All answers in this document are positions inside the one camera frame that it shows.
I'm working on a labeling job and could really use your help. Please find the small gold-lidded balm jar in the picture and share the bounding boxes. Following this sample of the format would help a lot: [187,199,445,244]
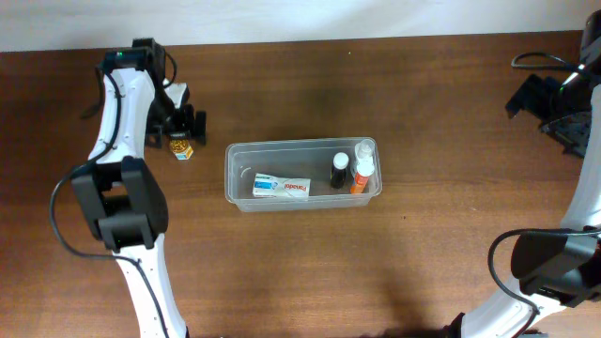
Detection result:
[169,139,193,161]

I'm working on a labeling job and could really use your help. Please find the white Panadol medicine box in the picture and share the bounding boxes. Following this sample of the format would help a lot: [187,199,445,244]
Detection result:
[253,173,311,198]

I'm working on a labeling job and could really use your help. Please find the dark syrup bottle white cap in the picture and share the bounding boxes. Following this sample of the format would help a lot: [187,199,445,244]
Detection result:
[331,152,349,189]

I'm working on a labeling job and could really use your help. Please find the white plastic bottle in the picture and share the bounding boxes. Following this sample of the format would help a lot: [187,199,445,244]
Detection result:
[350,139,375,177]

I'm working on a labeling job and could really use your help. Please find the orange tube with white cap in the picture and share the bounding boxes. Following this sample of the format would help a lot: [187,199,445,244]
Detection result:
[350,161,375,194]

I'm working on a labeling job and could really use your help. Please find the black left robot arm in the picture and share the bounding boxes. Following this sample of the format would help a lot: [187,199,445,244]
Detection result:
[63,38,207,337]

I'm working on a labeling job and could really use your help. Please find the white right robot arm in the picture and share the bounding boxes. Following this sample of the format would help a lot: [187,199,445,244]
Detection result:
[433,11,600,337]

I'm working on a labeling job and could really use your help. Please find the clear plastic container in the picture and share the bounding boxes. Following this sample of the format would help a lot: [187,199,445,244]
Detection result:
[224,137,383,212]

